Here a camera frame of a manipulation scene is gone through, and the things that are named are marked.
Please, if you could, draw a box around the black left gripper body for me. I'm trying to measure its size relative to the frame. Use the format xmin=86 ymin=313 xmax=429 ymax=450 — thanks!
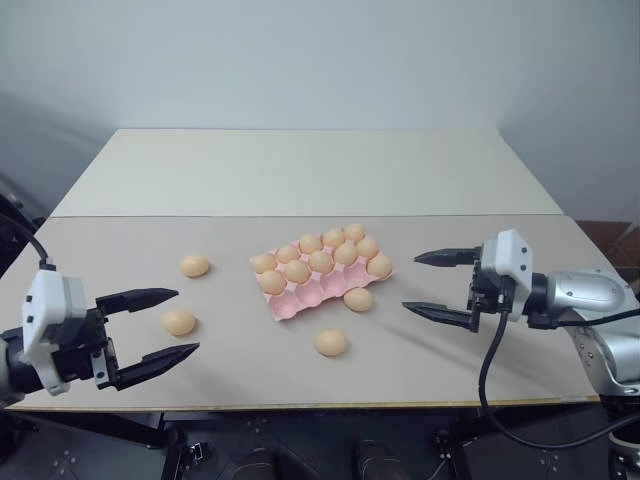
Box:
xmin=51 ymin=304 xmax=122 ymax=392

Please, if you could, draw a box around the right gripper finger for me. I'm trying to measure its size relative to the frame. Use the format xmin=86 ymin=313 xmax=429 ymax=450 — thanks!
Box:
xmin=413 ymin=245 xmax=484 ymax=268
xmin=401 ymin=300 xmax=475 ymax=332

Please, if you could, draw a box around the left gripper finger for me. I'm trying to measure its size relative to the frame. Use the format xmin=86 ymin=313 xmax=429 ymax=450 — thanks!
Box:
xmin=115 ymin=342 xmax=202 ymax=392
xmin=94 ymin=287 xmax=180 ymax=322

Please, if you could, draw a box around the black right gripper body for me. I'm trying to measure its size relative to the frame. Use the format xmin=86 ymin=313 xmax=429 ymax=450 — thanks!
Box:
xmin=466 ymin=253 xmax=517 ymax=335

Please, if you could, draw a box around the pink egg tray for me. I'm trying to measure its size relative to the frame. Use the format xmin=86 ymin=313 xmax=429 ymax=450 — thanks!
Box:
xmin=249 ymin=234 xmax=397 ymax=323

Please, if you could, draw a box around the brown cardboard box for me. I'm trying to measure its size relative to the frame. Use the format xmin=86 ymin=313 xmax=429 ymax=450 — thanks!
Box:
xmin=574 ymin=219 xmax=640 ymax=294

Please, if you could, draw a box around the dark cylinder with white rim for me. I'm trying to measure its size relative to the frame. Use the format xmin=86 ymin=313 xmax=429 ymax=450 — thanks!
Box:
xmin=607 ymin=418 xmax=640 ymax=480

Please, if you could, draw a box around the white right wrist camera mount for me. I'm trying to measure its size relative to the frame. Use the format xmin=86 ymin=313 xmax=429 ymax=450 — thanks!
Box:
xmin=478 ymin=228 xmax=534 ymax=322

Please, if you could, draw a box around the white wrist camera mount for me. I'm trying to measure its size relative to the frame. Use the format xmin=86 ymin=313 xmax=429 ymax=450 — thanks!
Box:
xmin=478 ymin=228 xmax=534 ymax=322
xmin=20 ymin=269 xmax=88 ymax=397

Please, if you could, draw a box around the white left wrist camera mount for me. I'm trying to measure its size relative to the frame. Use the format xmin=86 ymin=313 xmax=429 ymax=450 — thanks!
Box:
xmin=20 ymin=269 xmax=88 ymax=397

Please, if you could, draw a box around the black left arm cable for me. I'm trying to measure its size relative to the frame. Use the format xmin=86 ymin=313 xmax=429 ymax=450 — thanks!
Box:
xmin=0 ymin=212 xmax=57 ymax=274

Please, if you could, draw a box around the black table frame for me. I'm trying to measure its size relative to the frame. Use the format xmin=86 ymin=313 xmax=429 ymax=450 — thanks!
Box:
xmin=0 ymin=397 xmax=640 ymax=480

